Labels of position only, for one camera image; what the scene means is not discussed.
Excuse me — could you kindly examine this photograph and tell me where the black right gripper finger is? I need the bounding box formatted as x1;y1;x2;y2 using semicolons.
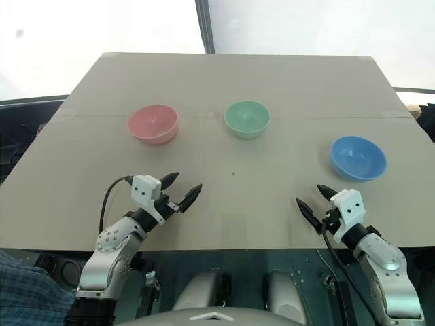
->
295;198;323;234
316;184;337;204

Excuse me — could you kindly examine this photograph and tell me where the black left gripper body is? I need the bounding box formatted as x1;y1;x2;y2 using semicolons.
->
152;193;181;226

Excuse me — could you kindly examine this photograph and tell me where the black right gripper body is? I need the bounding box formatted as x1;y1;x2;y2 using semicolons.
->
321;207;342;236

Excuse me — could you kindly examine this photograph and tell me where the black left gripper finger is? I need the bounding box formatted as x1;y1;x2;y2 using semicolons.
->
178;183;204;213
160;172;180;192

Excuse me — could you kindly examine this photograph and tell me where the blue plastic bowl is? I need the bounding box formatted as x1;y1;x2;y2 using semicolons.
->
330;135;388;181

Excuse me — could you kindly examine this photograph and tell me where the pink plastic bowl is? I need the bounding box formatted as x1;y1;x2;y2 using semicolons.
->
127;104;180;146

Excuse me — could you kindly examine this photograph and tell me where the rounded grey robot leg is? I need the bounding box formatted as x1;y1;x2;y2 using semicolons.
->
172;269;232;310
264;269;307;316

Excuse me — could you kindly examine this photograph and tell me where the green plastic bowl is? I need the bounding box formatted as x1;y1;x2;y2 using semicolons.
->
224;100;271;140

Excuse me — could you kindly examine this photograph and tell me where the dark round object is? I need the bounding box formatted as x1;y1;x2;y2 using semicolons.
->
60;259;83;280

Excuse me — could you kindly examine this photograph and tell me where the grey robot torso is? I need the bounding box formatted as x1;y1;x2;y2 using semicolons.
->
134;297;307;326

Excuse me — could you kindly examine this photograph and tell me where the blue plaid cloth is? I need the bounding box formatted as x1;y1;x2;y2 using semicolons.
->
0;249;77;326

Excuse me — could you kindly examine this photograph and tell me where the dark vertical pole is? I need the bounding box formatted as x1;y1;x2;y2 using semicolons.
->
194;0;216;55

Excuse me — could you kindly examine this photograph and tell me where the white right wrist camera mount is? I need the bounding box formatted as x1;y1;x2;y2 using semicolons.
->
329;189;369;245

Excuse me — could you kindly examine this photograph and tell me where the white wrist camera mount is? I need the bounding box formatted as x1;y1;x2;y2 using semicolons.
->
329;189;369;245
130;174;162;209

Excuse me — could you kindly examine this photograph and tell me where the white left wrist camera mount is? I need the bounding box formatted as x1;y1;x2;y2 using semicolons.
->
130;174;162;209

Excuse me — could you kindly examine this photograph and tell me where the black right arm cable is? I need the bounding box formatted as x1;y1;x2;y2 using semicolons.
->
321;219;379;326

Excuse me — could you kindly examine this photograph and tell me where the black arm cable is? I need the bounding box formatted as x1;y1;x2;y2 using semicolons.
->
99;175;134;232
321;219;379;326

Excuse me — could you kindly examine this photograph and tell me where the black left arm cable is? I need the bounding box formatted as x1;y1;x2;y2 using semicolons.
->
99;175;134;232

